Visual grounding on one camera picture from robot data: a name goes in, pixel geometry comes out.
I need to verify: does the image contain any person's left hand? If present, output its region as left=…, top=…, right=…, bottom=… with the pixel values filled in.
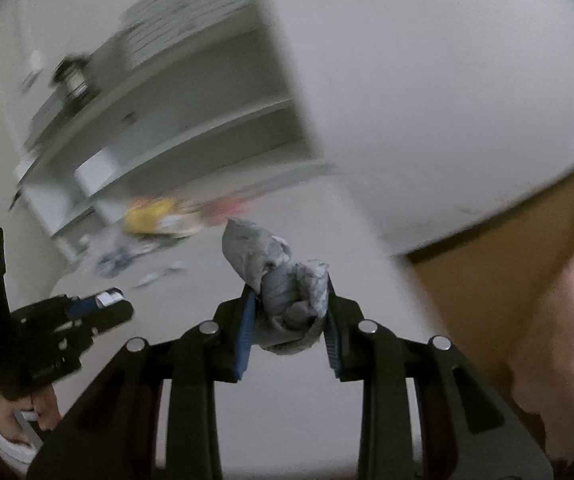
left=0, top=386, right=62, bottom=445

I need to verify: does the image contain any white printed stick wrapper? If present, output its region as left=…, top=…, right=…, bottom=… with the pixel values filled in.
left=133, top=260, right=186, bottom=289

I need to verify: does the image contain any grey tissue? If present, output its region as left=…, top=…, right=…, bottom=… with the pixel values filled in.
left=222, top=218, right=329, bottom=356

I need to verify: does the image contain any black lantern lamp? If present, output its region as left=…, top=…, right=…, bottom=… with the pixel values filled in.
left=50, top=54, right=97, bottom=104

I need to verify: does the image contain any pink bed cover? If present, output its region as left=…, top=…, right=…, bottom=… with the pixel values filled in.
left=509, top=256, right=574, bottom=463

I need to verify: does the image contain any white desk shelf unit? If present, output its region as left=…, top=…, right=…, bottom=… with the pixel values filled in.
left=15, top=0, right=330, bottom=261

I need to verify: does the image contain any pink yellow snack box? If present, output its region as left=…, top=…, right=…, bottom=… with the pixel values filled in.
left=199, top=196, right=246, bottom=226

